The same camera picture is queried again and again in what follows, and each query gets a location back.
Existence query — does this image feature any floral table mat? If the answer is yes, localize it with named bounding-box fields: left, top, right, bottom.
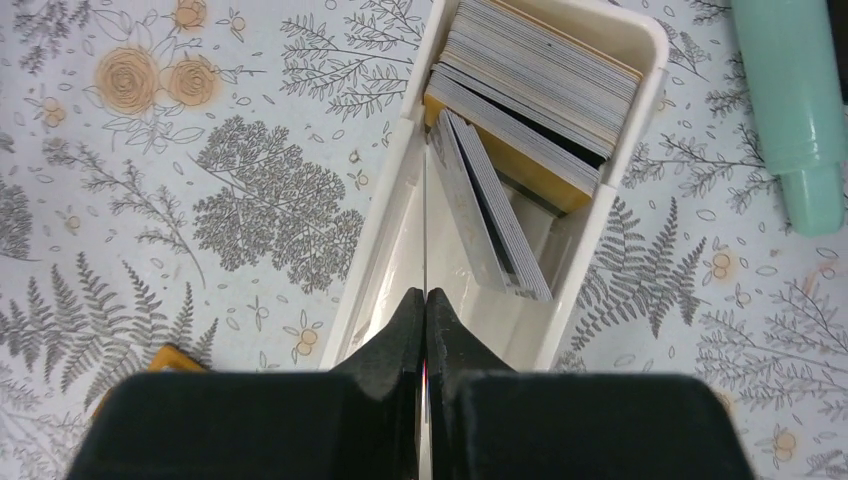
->
left=1, top=1, right=847, bottom=479

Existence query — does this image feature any grey card in tray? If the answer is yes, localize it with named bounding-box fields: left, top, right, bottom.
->
left=428, top=109, right=553, bottom=302

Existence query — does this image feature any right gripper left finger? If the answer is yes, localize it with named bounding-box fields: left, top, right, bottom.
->
left=68, top=288, right=425, bottom=479

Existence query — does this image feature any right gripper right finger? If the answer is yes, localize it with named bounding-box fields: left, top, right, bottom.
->
left=425, top=288, right=754, bottom=479

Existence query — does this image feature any mint green handle tool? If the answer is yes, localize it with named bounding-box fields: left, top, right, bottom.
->
left=731, top=0, right=847, bottom=237

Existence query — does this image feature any orange leather card holder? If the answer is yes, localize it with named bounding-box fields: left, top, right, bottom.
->
left=91, top=344, right=216, bottom=430

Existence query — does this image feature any cards stack in tray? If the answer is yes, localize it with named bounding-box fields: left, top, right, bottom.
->
left=423, top=1, right=642, bottom=217

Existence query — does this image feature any white plastic tray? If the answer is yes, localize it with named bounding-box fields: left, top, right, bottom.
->
left=319, top=0, right=672, bottom=374

